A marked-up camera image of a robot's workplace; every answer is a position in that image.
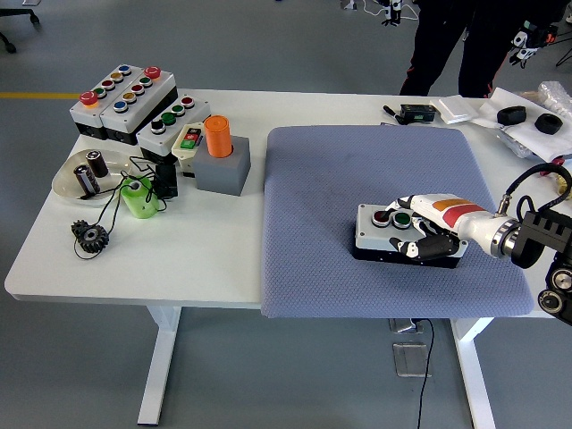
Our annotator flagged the person's hand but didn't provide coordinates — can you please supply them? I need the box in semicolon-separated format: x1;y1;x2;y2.
509;20;560;64
380;0;404;26

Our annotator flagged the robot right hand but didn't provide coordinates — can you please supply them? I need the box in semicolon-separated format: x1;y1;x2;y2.
386;192;504;262

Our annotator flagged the four-button white control box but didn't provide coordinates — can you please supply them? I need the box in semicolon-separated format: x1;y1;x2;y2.
136;94;211;164
350;203;469;270

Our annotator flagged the five-button box red mushroom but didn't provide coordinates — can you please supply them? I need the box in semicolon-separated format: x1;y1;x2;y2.
98;65;180;147
68;63;140;140

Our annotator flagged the person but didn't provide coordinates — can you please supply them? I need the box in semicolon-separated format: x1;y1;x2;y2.
399;0;559;99

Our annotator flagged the clear bubble wrap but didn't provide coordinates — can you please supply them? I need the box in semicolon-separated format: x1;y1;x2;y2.
537;80;572;115

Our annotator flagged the white paper sheet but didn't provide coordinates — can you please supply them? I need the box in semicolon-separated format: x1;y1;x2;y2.
469;86;572;163

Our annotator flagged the black box green label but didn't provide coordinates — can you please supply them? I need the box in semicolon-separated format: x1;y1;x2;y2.
399;103;437;125

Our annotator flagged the metal floor socket lid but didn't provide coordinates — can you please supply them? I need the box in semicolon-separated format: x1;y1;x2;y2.
387;317;425;334

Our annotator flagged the grey-blue textured mat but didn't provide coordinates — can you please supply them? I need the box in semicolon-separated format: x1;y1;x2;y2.
259;124;535;320

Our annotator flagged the metal floor socket plate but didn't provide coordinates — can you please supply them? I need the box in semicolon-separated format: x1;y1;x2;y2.
391;341;433;378

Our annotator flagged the white table leg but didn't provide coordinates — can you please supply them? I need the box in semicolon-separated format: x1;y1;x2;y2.
136;306;183;426
450;316;497;429

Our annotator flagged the orange cylinder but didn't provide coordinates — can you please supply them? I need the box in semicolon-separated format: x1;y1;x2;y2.
203;114;233;159

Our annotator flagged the grey block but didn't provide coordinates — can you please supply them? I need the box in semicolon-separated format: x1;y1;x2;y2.
192;136;252;197

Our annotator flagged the small black device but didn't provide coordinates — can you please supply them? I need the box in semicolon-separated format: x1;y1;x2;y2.
152;163;180;200

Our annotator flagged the green cylinder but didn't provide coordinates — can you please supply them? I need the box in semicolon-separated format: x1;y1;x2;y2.
119;177;160;220

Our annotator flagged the black capacitor cylinder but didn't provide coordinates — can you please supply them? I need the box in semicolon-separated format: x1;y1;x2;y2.
85;150;110;179
73;164;101;196

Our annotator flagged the silver shallow dish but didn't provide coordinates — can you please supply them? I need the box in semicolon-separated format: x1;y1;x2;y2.
51;148;136;207

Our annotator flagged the black office chair base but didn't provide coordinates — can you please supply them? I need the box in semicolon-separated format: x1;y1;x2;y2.
0;0;40;55

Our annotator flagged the black metal gear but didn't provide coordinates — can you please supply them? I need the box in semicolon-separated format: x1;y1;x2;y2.
70;220;111;256

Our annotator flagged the black rubber ring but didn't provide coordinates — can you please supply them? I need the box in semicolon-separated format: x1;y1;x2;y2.
534;113;563;134
496;105;527;126

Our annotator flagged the white switch plate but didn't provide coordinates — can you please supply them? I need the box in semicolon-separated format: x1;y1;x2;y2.
429;94;475;125

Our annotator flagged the red-handled tool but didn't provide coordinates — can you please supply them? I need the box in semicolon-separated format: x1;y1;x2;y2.
538;155;569;177

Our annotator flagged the black floor cable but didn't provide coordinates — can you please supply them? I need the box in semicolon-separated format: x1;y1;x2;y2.
415;317;435;429

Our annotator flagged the cream red-green switch box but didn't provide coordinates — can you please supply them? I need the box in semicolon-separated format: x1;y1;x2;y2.
171;121;208;161

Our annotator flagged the thin black wire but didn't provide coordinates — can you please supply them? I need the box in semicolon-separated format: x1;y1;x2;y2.
73;156;168;261

